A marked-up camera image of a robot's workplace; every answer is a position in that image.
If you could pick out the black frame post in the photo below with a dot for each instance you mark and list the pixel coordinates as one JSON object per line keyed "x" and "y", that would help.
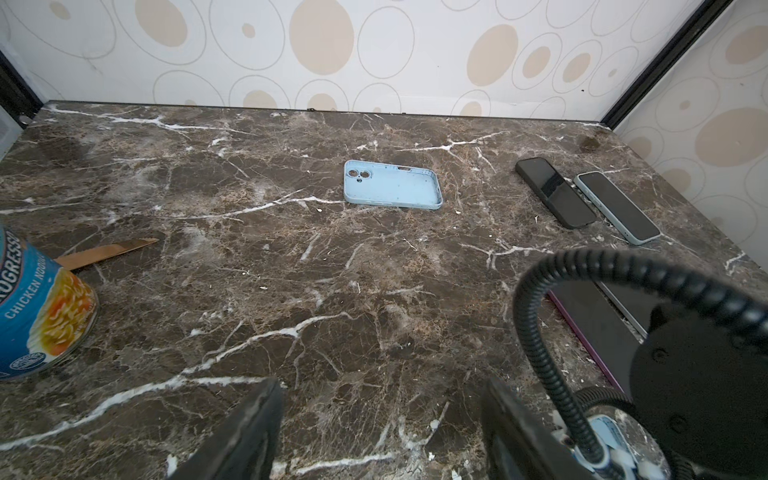
{"x": 17, "y": 97}
{"x": 696, "y": 24}

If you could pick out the black phone case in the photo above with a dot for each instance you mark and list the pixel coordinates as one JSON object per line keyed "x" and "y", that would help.
{"x": 555, "y": 192}

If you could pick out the blue tin can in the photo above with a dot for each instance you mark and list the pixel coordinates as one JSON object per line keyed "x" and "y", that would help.
{"x": 46, "y": 310}

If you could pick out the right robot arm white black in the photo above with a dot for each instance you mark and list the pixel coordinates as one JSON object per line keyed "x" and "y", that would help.
{"x": 699, "y": 380}

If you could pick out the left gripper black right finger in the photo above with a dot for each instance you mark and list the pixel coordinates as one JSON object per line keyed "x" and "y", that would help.
{"x": 517, "y": 445}

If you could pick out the wooden stick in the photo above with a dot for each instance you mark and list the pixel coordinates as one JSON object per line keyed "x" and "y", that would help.
{"x": 94, "y": 255}

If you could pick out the black phone front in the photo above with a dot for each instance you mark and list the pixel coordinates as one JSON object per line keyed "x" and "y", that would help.
{"x": 556, "y": 192}

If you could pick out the right black frame post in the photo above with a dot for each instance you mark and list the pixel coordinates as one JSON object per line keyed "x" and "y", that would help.
{"x": 696, "y": 24}

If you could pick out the left black frame post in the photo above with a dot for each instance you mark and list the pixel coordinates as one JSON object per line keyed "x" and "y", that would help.
{"x": 17, "y": 97}

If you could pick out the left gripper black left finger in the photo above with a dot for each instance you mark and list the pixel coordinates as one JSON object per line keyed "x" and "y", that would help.
{"x": 244, "y": 445}

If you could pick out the light blue case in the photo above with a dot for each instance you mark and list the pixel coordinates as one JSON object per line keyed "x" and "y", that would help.
{"x": 388, "y": 185}
{"x": 616, "y": 446}
{"x": 617, "y": 207}

